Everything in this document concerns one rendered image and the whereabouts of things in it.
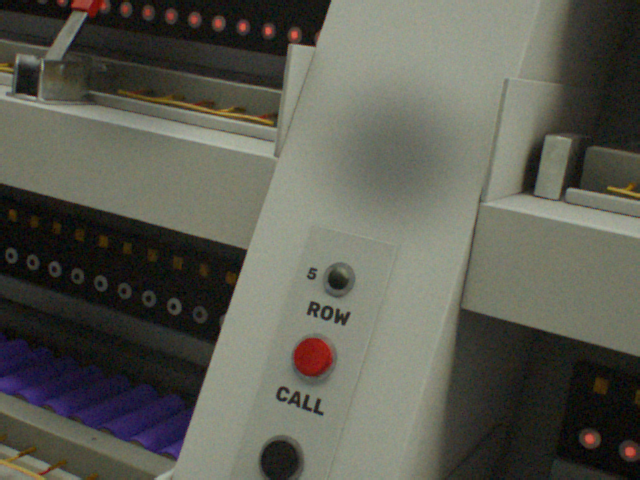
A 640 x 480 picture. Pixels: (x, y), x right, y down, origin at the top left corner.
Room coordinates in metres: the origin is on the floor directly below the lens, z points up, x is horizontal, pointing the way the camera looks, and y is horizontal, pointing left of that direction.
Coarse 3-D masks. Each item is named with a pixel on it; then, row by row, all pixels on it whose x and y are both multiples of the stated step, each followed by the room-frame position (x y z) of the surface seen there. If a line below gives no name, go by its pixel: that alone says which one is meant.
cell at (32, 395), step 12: (72, 372) 0.56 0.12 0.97; (84, 372) 0.57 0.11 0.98; (96, 372) 0.57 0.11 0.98; (48, 384) 0.54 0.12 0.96; (60, 384) 0.55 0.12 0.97; (72, 384) 0.55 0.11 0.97; (84, 384) 0.56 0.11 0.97; (24, 396) 0.53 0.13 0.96; (36, 396) 0.53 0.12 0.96; (48, 396) 0.54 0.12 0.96
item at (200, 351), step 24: (0, 288) 0.66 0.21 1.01; (24, 288) 0.65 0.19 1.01; (48, 288) 0.65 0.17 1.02; (48, 312) 0.65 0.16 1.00; (72, 312) 0.64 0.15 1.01; (96, 312) 0.63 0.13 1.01; (120, 312) 0.62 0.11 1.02; (120, 336) 0.62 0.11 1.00; (144, 336) 0.61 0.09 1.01; (168, 336) 0.60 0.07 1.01; (192, 336) 0.59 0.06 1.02; (192, 360) 0.59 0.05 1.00
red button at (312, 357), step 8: (304, 344) 0.37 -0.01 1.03; (312, 344) 0.37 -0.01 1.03; (320, 344) 0.37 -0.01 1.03; (296, 352) 0.37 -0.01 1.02; (304, 352) 0.37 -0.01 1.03; (312, 352) 0.37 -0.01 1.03; (320, 352) 0.37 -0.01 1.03; (328, 352) 0.37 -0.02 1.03; (296, 360) 0.37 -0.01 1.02; (304, 360) 0.37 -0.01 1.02; (312, 360) 0.37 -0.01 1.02; (320, 360) 0.37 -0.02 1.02; (328, 360) 0.37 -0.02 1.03; (304, 368) 0.37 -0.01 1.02; (312, 368) 0.37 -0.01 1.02; (320, 368) 0.37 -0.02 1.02; (312, 376) 0.37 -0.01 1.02
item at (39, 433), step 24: (0, 408) 0.50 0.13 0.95; (24, 408) 0.50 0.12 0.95; (0, 432) 0.50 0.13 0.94; (24, 432) 0.49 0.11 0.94; (48, 432) 0.48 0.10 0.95; (72, 432) 0.48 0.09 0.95; (96, 432) 0.48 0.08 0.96; (48, 456) 0.48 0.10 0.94; (72, 456) 0.47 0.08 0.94; (96, 456) 0.47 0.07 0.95; (120, 456) 0.46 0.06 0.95; (144, 456) 0.47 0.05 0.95
